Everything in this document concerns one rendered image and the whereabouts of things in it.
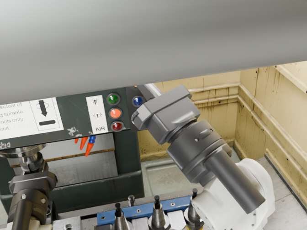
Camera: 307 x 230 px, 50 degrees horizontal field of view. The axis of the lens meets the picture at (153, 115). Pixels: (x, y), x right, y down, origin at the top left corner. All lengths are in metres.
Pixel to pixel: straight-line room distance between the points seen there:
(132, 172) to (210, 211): 1.18
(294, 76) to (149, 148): 1.01
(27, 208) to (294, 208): 1.17
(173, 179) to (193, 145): 1.53
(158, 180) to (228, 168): 1.56
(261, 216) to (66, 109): 0.40
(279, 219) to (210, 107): 0.76
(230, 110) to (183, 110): 1.51
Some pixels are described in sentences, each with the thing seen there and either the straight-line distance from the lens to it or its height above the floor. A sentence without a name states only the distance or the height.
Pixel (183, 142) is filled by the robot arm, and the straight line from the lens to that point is 0.52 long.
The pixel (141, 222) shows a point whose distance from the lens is 1.03.
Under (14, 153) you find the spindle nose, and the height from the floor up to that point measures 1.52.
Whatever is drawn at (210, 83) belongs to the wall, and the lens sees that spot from 1.91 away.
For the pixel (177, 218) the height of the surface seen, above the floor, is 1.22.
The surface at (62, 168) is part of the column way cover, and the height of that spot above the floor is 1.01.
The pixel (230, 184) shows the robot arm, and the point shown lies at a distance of 0.49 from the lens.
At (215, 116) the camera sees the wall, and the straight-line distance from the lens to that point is 2.05.
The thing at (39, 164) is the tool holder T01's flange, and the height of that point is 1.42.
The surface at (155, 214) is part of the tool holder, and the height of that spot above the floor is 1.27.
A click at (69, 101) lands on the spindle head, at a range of 0.63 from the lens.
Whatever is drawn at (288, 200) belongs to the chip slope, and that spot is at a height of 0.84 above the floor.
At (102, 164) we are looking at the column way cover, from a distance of 1.57.
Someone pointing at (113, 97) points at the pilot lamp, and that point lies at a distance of 0.62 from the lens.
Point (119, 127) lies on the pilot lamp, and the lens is 0.66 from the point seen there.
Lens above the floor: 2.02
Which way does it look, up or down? 34 degrees down
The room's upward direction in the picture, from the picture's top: 4 degrees counter-clockwise
